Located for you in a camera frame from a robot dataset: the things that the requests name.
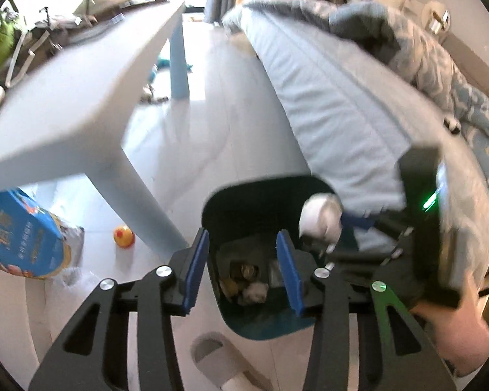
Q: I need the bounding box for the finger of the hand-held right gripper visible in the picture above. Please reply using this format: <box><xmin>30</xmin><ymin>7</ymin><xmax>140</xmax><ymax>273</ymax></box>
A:
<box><xmin>340</xmin><ymin>210</ymin><xmax>380</xmax><ymax>232</ymax></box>
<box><xmin>325</xmin><ymin>248</ymin><xmax>394</xmax><ymax>273</ymax></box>

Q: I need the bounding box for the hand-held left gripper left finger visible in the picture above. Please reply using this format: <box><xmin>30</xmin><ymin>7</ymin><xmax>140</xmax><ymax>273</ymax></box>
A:
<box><xmin>28</xmin><ymin>228</ymin><xmax>210</xmax><ymax>391</ymax></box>

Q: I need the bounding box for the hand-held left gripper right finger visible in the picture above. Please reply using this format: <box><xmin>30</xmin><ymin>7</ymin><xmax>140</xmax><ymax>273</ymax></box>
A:
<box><xmin>276</xmin><ymin>230</ymin><xmax>457</xmax><ymax>391</ymax></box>

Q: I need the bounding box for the large white tissue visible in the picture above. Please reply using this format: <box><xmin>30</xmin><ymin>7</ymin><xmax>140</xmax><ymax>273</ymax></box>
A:
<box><xmin>298</xmin><ymin>193</ymin><xmax>344</xmax><ymax>253</ymax></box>

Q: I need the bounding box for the narrow cardboard tape roll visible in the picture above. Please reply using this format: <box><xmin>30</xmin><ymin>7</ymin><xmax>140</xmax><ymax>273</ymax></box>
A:
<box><xmin>221</xmin><ymin>279</ymin><xmax>241</xmax><ymax>300</ymax></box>

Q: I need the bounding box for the dark teal trash bin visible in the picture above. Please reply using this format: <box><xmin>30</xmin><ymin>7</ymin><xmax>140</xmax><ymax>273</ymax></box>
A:
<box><xmin>200</xmin><ymin>175</ymin><xmax>352</xmax><ymax>341</ymax></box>

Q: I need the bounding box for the person's right hand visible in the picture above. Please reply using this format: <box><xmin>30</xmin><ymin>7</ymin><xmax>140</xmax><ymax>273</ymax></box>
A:
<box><xmin>409</xmin><ymin>269</ymin><xmax>489</xmax><ymax>377</ymax></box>

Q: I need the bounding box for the orange yellow ball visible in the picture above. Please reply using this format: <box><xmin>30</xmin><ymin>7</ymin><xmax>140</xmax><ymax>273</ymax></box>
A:
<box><xmin>113</xmin><ymin>225</ymin><xmax>136</xmax><ymax>249</ymax></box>

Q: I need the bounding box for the grey slipper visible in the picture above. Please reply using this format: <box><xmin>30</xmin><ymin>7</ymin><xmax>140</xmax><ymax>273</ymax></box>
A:
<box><xmin>189</xmin><ymin>332</ymin><xmax>270</xmax><ymax>391</ymax></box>

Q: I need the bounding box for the bed mattress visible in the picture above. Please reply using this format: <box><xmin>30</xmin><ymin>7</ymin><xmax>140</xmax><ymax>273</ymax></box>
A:
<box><xmin>240</xmin><ymin>14</ymin><xmax>489</xmax><ymax>271</ymax></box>

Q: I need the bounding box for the blue patterned fleece blanket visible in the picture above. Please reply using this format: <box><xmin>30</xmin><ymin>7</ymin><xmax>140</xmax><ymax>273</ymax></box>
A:
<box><xmin>228</xmin><ymin>0</ymin><xmax>489</xmax><ymax>229</ymax></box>

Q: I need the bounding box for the blue printed bag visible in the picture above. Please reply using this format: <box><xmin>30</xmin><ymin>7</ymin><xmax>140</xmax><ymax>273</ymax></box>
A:
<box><xmin>0</xmin><ymin>188</ymin><xmax>86</xmax><ymax>280</ymax></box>

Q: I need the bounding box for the teal toy dinosaur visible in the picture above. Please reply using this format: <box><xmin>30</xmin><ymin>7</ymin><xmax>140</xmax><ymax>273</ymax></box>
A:
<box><xmin>148</xmin><ymin>54</ymin><xmax>195</xmax><ymax>83</ymax></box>

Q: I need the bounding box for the light blue table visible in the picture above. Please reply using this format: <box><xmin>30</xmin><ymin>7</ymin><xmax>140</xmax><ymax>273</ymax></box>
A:
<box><xmin>0</xmin><ymin>1</ymin><xmax>193</xmax><ymax>268</ymax></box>

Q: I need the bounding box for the green fuzzy cushion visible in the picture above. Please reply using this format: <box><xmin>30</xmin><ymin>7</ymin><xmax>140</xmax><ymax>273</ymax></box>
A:
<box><xmin>0</xmin><ymin>0</ymin><xmax>26</xmax><ymax>75</ymax></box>

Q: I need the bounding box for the metal keychain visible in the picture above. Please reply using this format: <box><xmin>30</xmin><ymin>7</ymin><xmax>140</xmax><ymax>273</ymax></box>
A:
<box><xmin>140</xmin><ymin>83</ymin><xmax>169</xmax><ymax>105</ymax></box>

